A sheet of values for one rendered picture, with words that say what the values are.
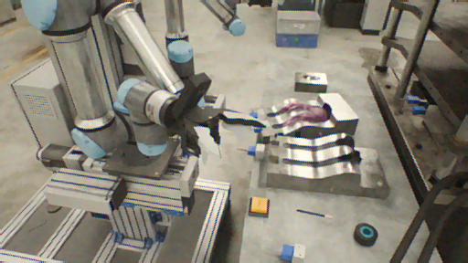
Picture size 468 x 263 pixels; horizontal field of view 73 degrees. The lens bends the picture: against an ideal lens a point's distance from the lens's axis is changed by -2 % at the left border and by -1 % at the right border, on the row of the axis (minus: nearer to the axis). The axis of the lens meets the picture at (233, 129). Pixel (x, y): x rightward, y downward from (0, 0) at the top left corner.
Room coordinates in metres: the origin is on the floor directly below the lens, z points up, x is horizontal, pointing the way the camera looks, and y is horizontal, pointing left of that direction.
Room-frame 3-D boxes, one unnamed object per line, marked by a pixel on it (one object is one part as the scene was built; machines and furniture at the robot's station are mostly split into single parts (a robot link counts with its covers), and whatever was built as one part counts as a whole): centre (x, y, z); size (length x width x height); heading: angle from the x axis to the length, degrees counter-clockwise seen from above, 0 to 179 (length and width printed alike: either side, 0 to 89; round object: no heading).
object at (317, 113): (1.41, -0.37, 0.90); 0.26 x 0.18 x 0.08; 99
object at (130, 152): (0.91, 0.34, 1.09); 0.15 x 0.15 x 0.10
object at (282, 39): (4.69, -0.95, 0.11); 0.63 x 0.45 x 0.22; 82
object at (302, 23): (4.69, -0.94, 0.32); 0.60 x 0.40 x 0.22; 87
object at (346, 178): (1.05, -0.41, 0.87); 0.50 x 0.26 x 0.14; 82
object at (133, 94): (0.65, 0.21, 1.43); 0.11 x 0.08 x 0.09; 53
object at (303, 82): (1.85, -0.50, 0.84); 0.20 x 0.15 x 0.07; 82
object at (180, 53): (1.40, 0.25, 1.20); 0.13 x 0.12 x 0.14; 14
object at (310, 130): (1.42, -0.37, 0.86); 0.50 x 0.26 x 0.11; 99
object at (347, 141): (1.06, -0.39, 0.92); 0.35 x 0.16 x 0.09; 82
